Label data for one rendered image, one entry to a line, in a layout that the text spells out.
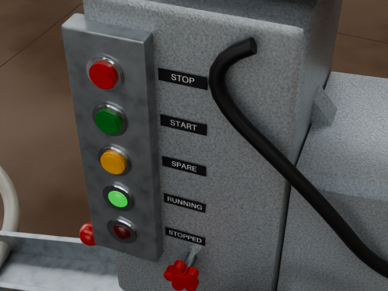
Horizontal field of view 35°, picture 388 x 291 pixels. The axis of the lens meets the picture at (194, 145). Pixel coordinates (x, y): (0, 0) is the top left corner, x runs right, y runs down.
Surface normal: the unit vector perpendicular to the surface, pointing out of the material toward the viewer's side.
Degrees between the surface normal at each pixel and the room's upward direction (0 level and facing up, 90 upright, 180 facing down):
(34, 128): 0
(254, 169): 90
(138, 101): 90
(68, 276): 15
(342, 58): 0
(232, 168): 90
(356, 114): 4
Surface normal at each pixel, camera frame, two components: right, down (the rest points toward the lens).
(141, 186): -0.35, 0.60
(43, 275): -0.25, -0.80
